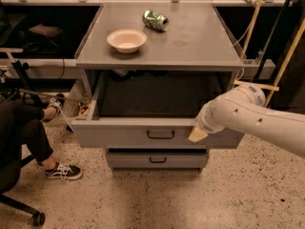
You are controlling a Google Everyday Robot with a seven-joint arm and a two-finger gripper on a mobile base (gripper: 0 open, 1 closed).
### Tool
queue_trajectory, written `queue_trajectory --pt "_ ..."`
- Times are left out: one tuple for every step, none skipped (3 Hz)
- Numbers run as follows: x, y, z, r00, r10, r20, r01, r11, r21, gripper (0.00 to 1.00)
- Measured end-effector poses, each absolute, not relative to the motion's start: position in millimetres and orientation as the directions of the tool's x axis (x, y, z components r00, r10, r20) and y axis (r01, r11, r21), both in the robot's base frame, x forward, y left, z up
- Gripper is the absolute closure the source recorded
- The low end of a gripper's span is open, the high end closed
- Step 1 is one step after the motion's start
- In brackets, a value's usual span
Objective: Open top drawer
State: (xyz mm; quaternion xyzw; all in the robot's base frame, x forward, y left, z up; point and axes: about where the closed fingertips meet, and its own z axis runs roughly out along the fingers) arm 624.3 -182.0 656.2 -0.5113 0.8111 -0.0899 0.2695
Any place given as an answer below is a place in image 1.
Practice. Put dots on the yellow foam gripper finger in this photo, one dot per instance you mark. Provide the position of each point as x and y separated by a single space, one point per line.
197 134

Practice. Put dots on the grey top drawer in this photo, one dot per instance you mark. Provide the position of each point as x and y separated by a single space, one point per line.
152 110

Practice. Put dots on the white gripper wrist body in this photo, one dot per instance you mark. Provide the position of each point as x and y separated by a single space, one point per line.
203 120

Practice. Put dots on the grey bottom drawer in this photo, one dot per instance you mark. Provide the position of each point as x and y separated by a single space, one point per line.
157 161

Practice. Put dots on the grey drawer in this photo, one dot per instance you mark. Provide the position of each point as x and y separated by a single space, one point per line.
152 110
157 161

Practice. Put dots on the black white sneaker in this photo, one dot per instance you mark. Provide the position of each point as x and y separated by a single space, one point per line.
64 171

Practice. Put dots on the seated person black trousers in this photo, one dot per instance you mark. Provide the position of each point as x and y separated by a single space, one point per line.
22 124

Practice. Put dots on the grey drawer cabinet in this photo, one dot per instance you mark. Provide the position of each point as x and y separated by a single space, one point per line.
195 41

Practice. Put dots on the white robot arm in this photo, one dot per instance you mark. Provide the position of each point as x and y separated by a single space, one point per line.
243 109

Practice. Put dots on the crushed green soda can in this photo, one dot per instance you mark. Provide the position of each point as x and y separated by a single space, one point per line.
155 20

